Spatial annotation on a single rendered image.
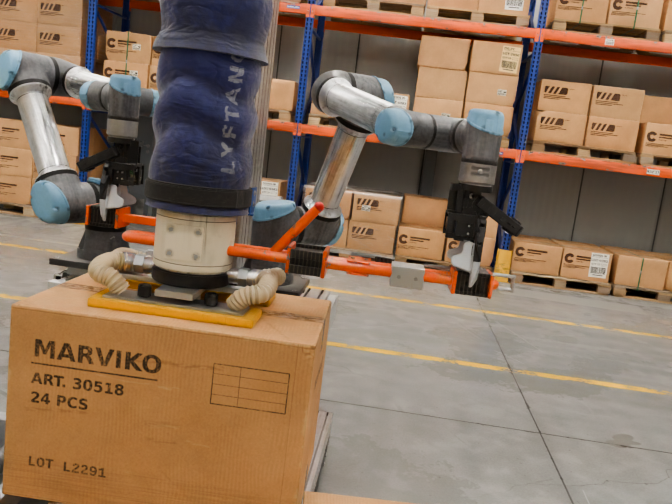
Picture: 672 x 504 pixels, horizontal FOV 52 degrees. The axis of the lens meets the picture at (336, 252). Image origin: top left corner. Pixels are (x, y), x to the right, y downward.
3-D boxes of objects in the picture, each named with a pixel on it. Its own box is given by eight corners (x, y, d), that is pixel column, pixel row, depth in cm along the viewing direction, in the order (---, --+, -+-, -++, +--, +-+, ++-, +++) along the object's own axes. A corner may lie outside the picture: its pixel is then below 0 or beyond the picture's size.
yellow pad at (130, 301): (86, 306, 138) (87, 282, 137) (106, 296, 148) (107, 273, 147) (252, 329, 136) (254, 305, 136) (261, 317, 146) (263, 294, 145)
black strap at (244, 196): (127, 198, 138) (129, 178, 137) (164, 191, 160) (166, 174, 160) (238, 212, 136) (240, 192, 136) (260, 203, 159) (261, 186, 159)
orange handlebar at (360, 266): (69, 238, 148) (70, 222, 148) (122, 223, 178) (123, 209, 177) (499, 295, 143) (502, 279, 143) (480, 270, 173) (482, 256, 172)
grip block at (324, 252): (283, 274, 144) (286, 246, 143) (290, 266, 154) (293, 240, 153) (323, 279, 144) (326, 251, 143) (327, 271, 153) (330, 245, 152)
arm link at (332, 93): (297, 60, 175) (400, 101, 136) (334, 67, 181) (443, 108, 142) (288, 105, 179) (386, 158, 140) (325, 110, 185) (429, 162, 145)
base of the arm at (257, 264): (247, 271, 208) (250, 239, 206) (296, 278, 207) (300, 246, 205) (235, 281, 193) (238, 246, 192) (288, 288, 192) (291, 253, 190)
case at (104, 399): (1, 494, 140) (10, 303, 133) (85, 418, 179) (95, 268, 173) (292, 539, 136) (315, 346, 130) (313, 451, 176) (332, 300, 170)
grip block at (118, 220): (84, 224, 173) (85, 205, 172) (98, 221, 182) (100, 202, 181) (117, 229, 173) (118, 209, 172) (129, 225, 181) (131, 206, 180)
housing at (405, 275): (389, 286, 144) (392, 265, 144) (389, 280, 151) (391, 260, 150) (422, 290, 144) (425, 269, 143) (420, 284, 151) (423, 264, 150)
